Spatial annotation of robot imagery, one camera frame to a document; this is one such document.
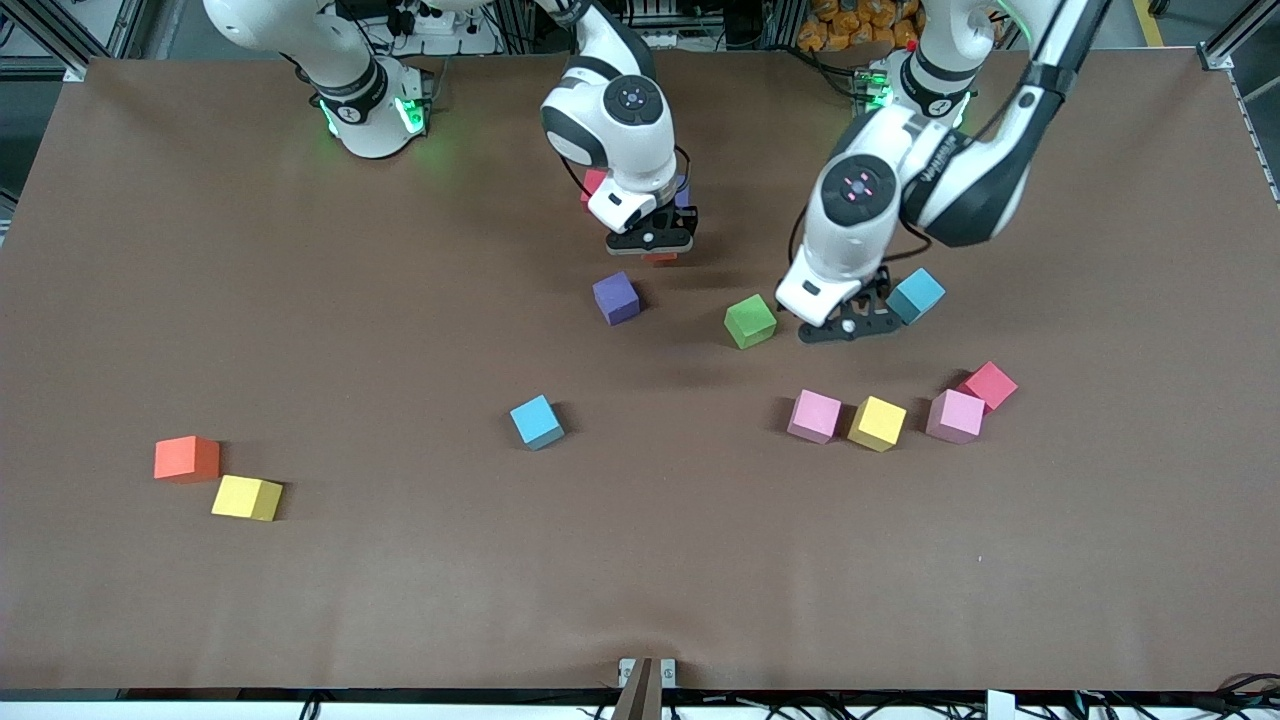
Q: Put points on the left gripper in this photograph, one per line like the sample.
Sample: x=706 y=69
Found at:
x=878 y=287

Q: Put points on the metal edge bracket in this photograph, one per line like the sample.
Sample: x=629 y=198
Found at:
x=668 y=672

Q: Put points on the red foam block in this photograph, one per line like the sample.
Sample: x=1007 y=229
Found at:
x=992 y=384
x=593 y=185

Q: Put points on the blue foam block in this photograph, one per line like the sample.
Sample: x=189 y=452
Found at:
x=922 y=296
x=537 y=422

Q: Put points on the purple foam block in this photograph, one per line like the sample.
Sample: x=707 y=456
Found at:
x=682 y=192
x=616 y=298

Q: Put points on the green foam block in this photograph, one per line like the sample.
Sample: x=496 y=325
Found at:
x=750 y=321

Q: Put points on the aluminium frame rail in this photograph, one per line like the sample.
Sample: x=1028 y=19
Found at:
x=120 y=25

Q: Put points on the white power strip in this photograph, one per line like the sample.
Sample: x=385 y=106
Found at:
x=440 y=22

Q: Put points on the large table cover sheet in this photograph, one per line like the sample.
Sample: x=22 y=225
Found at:
x=640 y=580

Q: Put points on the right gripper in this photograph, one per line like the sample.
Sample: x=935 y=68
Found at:
x=683 y=217

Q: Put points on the pink foam block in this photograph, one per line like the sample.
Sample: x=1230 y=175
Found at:
x=814 y=416
x=955 y=416

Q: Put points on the orange foam block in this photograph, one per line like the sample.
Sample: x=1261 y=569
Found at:
x=186 y=459
x=660 y=258

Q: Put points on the bag of orange items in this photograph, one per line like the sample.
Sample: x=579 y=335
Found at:
x=850 y=25

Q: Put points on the yellow foam block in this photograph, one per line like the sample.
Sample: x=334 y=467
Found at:
x=247 y=497
x=877 y=423

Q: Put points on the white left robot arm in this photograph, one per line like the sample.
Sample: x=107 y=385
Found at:
x=860 y=220

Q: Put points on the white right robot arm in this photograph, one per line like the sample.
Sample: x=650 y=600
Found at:
x=625 y=140

